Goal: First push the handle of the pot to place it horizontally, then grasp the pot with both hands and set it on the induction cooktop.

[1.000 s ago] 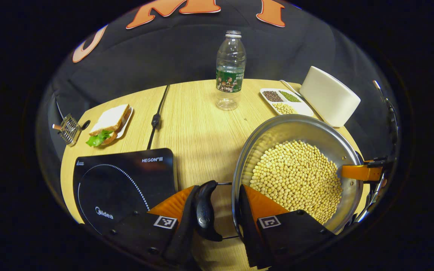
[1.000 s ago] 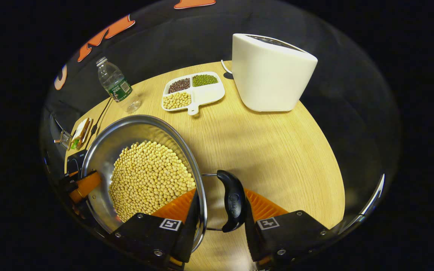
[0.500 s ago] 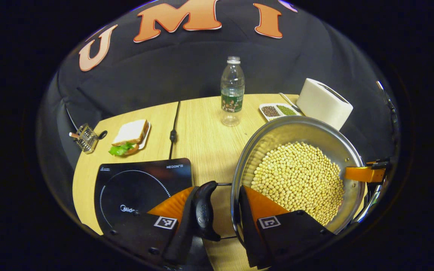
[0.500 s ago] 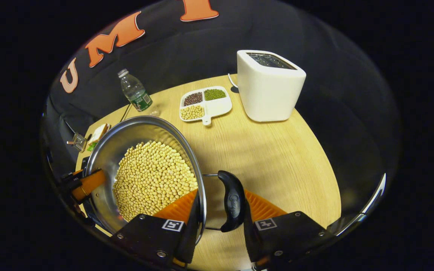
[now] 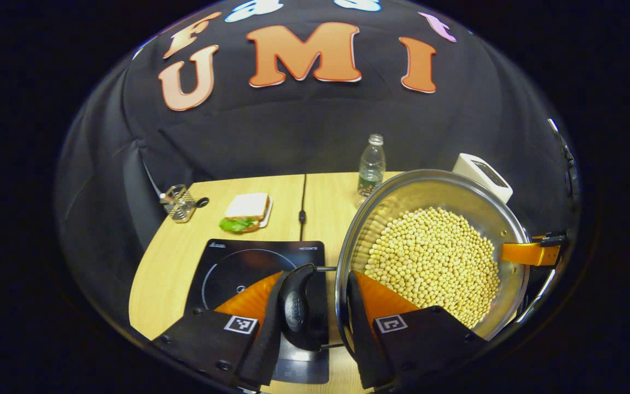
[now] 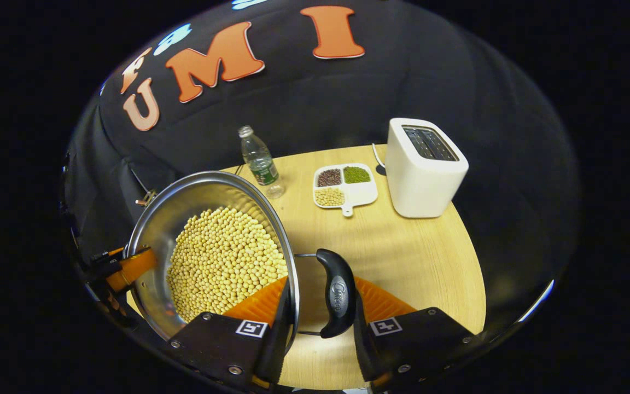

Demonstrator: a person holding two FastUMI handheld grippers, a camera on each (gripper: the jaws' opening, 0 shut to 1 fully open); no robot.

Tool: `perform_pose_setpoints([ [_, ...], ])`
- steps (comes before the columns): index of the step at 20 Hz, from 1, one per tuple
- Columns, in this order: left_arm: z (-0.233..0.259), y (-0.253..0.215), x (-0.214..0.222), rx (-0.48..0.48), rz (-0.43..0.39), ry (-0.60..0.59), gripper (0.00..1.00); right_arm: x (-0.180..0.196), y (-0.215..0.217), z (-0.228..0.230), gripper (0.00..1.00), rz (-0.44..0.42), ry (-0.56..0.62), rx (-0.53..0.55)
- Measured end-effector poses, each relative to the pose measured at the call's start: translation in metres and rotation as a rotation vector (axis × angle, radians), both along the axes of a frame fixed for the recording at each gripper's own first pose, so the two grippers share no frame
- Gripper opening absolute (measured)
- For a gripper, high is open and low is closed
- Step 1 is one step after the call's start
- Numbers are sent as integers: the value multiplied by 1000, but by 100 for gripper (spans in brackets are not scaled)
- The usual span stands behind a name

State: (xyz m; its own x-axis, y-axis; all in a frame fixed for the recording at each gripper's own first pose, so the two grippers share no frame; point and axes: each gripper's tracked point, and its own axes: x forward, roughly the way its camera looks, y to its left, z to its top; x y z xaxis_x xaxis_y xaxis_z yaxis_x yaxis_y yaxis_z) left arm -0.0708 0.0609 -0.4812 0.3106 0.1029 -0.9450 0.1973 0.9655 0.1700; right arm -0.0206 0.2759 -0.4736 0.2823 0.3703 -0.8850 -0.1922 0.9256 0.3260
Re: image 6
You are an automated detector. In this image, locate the small heap of soybeans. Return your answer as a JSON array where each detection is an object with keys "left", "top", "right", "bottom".
[{"left": 315, "top": 188, "right": 346, "bottom": 207}]

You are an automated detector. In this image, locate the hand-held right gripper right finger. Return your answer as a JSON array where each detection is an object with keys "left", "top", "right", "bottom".
[{"left": 352, "top": 275, "right": 482, "bottom": 390}]

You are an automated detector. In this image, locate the white toaster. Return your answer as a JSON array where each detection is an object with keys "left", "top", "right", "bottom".
[{"left": 385, "top": 118, "right": 469, "bottom": 219}]

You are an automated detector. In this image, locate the heap of green mung beans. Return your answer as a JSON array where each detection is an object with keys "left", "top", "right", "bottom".
[{"left": 343, "top": 166, "right": 372, "bottom": 184}]

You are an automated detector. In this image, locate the clear plastic water bottle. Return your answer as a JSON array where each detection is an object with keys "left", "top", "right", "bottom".
[{"left": 238, "top": 125, "right": 286, "bottom": 200}]

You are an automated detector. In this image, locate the metal clamp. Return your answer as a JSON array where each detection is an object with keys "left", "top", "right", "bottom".
[{"left": 135, "top": 170, "right": 158, "bottom": 207}]

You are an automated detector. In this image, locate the black backdrop cloth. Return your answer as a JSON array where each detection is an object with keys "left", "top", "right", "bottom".
[{"left": 61, "top": 0, "right": 584, "bottom": 351}]

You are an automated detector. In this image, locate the pile of yellow soybeans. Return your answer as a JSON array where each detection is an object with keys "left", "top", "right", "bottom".
[{"left": 166, "top": 206, "right": 289, "bottom": 323}]

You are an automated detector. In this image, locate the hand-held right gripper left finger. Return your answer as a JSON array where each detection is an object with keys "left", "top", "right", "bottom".
[{"left": 168, "top": 275, "right": 295, "bottom": 390}]

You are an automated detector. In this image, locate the white divided bean tray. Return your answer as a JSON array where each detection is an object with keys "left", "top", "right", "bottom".
[{"left": 313, "top": 163, "right": 379, "bottom": 218}]

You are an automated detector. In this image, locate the steel pot with black handle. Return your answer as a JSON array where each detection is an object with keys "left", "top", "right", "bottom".
[{"left": 124, "top": 170, "right": 358, "bottom": 354}]

